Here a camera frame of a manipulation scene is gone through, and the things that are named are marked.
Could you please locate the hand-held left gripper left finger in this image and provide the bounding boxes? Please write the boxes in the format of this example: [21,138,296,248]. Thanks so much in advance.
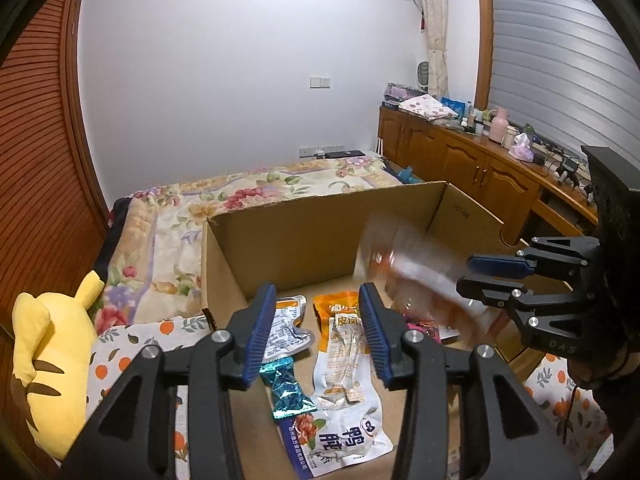
[60,283,278,480]

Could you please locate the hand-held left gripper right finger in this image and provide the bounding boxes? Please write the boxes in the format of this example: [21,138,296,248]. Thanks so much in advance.
[358,282,583,480]

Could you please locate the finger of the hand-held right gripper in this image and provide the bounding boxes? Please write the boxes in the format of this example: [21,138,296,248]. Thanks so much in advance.
[456,267,608,361]
[467,236,603,281]

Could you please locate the orange clear snack packet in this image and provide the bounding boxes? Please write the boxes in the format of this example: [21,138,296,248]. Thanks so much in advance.
[312,291,381,406]

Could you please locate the red white snack packet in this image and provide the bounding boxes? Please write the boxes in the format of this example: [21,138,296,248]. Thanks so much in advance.
[402,312,461,343]

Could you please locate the blue foil snack wrapper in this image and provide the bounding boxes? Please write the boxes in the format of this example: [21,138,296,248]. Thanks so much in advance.
[259,355,318,421]

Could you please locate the clear packet of brown snacks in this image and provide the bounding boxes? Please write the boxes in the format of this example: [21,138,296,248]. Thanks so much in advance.
[352,212,501,348]

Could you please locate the cardboard box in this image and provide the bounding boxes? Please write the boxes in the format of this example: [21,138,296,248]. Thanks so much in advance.
[200,180,576,480]

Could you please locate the large white blue snack packet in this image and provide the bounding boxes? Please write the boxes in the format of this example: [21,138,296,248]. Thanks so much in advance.
[277,400,394,467]

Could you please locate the person's right hand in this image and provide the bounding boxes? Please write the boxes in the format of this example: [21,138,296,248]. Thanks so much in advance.
[567,355,631,391]

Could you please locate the black gadget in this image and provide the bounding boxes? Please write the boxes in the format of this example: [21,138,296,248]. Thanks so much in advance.
[556,157,581,186]

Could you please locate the wooden cabinet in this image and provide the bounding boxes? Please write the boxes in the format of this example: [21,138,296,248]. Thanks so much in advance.
[377,105,601,256]

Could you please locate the pink tissue pack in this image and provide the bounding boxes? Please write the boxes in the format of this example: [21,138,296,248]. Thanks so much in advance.
[509,132,536,162]

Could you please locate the floral blanket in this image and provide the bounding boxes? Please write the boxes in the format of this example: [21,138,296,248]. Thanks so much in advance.
[92,155,403,331]

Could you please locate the pink bottle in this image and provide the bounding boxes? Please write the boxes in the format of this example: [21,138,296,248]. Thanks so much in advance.
[489,108,508,144]

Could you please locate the orange-print white sheet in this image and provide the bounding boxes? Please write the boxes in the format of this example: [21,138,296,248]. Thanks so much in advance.
[85,315,616,480]

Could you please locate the folded floral cloth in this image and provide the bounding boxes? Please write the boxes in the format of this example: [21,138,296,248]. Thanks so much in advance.
[398,96,458,122]

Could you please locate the dark cloth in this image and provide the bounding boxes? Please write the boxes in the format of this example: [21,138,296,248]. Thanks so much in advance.
[95,197,133,281]

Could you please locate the purple box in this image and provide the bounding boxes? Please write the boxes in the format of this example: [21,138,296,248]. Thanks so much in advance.
[384,82,418,103]

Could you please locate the yellow plush toy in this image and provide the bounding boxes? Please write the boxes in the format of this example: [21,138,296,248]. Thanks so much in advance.
[10,270,106,461]

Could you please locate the grey window blinds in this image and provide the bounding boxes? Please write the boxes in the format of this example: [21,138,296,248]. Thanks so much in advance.
[487,0,640,161]

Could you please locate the cream curtain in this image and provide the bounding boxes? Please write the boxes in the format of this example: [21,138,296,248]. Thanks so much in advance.
[415,0,451,101]

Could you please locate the louvered wooden wardrobe door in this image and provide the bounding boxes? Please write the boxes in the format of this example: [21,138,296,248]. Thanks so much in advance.
[0,0,113,461]

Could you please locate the wooden window frame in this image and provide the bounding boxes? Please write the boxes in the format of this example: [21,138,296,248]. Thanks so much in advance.
[472,0,493,111]

